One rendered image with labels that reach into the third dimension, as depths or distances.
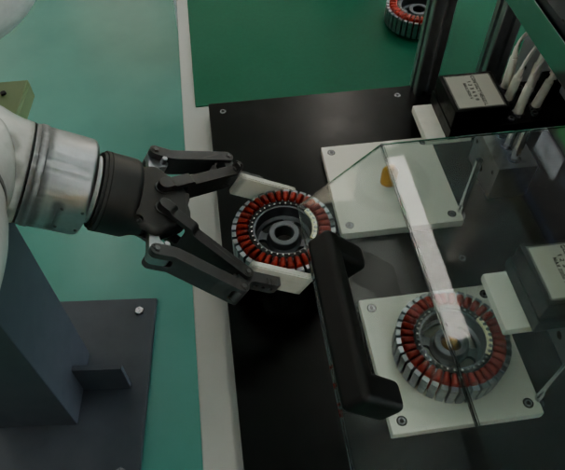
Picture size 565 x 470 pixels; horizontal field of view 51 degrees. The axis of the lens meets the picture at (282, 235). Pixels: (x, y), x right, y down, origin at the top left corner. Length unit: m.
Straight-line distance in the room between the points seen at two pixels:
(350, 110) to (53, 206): 0.50
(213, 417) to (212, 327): 0.10
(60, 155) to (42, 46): 1.99
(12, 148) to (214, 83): 0.51
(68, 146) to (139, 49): 1.86
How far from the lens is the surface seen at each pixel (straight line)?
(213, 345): 0.68
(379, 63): 1.01
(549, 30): 0.61
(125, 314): 1.58
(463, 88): 0.71
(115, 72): 2.30
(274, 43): 1.05
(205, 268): 0.54
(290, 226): 0.64
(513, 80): 0.72
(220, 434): 0.64
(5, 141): 0.51
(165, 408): 1.47
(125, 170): 0.55
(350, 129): 0.86
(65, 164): 0.52
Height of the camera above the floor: 1.35
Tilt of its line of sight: 53 degrees down
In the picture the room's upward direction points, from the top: straight up
